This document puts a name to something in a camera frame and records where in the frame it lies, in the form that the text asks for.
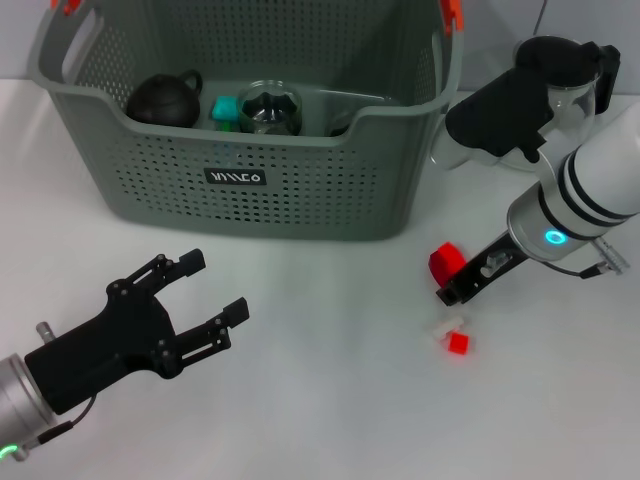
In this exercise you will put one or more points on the black ceramic teapot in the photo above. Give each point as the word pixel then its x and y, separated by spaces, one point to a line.
pixel 160 102

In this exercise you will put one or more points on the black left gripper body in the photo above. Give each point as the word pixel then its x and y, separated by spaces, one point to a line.
pixel 107 347

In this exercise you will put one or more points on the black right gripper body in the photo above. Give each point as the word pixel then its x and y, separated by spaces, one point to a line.
pixel 495 265

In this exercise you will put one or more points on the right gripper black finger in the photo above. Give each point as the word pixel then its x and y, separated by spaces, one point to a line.
pixel 457 292

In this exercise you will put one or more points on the small red toy brick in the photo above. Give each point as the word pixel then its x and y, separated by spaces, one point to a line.
pixel 457 343

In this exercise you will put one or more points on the teal square toy brick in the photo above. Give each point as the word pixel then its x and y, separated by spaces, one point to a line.
pixel 225 107

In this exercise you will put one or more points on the glass teapot with black lid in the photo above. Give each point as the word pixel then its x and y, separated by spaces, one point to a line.
pixel 560 55

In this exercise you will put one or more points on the white toy brick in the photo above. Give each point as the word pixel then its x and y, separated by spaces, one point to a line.
pixel 442 327

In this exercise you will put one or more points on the grey perforated plastic storage bin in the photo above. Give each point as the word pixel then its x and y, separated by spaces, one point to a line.
pixel 325 195

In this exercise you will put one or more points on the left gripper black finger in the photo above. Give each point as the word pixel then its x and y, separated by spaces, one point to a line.
pixel 190 262
pixel 235 312

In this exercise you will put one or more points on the dark red toy brick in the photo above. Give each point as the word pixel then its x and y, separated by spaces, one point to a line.
pixel 442 272

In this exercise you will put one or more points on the green sloped toy brick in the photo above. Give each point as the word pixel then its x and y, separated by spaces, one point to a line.
pixel 227 126

